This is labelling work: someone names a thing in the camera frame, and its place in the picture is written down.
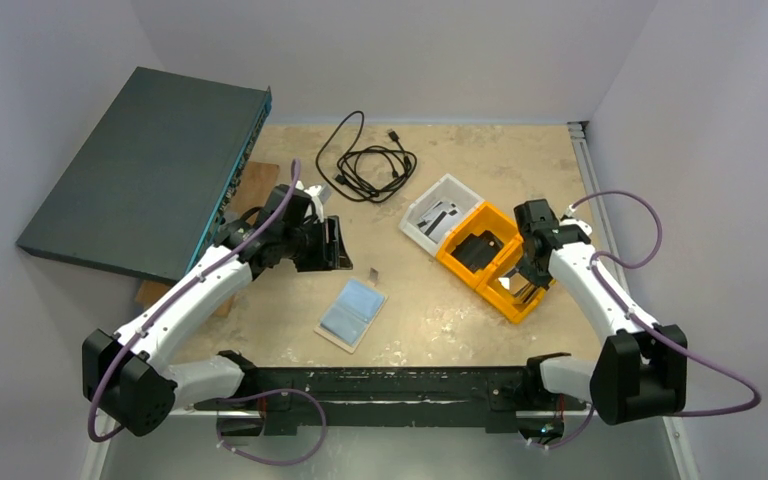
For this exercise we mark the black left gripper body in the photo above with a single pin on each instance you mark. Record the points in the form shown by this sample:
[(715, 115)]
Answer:
[(321, 244)]

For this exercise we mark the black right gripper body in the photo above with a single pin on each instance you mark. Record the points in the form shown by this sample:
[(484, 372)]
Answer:
[(528, 263)]

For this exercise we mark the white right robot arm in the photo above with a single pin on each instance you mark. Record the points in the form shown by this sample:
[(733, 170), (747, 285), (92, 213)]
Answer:
[(637, 374)]

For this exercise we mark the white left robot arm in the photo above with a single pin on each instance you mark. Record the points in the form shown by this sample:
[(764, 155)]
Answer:
[(129, 374)]

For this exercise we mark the orange plastic bin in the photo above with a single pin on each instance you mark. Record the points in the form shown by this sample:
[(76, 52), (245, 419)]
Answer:
[(499, 284)]

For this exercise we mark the black part in orange bin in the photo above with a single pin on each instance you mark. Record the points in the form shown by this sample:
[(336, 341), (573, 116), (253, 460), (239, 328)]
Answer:
[(477, 251)]

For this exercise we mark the papers in white bin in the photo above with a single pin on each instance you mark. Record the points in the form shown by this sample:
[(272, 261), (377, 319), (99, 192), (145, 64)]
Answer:
[(439, 219)]

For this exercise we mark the white plastic bin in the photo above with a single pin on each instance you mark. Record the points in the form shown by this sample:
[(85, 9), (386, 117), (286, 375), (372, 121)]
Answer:
[(448, 187)]

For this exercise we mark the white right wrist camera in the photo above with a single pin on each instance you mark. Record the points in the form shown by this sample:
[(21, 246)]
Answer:
[(569, 218)]

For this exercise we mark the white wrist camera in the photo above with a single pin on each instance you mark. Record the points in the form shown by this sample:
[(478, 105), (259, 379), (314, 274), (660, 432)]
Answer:
[(319, 193), (569, 218)]

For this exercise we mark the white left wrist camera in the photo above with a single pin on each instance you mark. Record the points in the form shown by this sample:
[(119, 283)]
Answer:
[(319, 193)]

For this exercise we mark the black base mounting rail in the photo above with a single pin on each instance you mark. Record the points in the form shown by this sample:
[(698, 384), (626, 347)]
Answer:
[(279, 400)]

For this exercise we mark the dark grey network switch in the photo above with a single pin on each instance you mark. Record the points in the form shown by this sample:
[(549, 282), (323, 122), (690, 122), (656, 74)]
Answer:
[(146, 193)]

